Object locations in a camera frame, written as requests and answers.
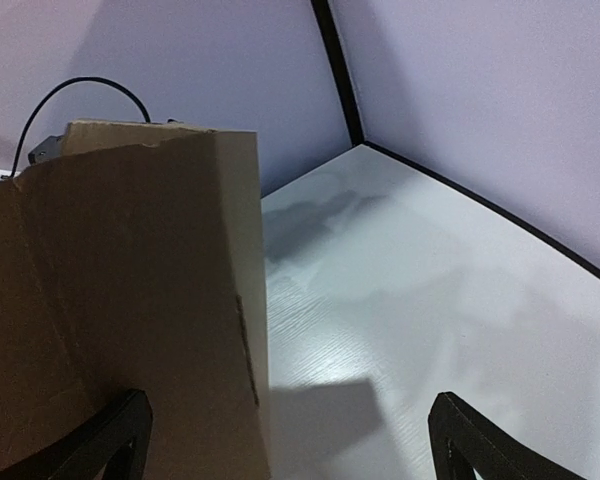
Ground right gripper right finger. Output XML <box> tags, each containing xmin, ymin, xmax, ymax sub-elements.
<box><xmin>428</xmin><ymin>392</ymin><xmax>579</xmax><ymax>480</ymax></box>

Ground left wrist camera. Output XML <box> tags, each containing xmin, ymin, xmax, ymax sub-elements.
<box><xmin>27</xmin><ymin>135</ymin><xmax>64</xmax><ymax>165</ymax></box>

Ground left black frame post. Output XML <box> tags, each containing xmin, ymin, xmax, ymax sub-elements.
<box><xmin>310</xmin><ymin>0</ymin><xmax>365</xmax><ymax>146</ymax></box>

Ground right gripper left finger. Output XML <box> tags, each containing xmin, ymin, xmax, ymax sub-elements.
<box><xmin>9</xmin><ymin>389</ymin><xmax>153</xmax><ymax>479</ymax></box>

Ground brown cardboard box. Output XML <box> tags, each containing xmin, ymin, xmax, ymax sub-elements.
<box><xmin>0</xmin><ymin>120</ymin><xmax>270</xmax><ymax>479</ymax></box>

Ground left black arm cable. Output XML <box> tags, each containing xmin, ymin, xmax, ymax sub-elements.
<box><xmin>10</xmin><ymin>75</ymin><xmax>152</xmax><ymax>177</ymax></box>

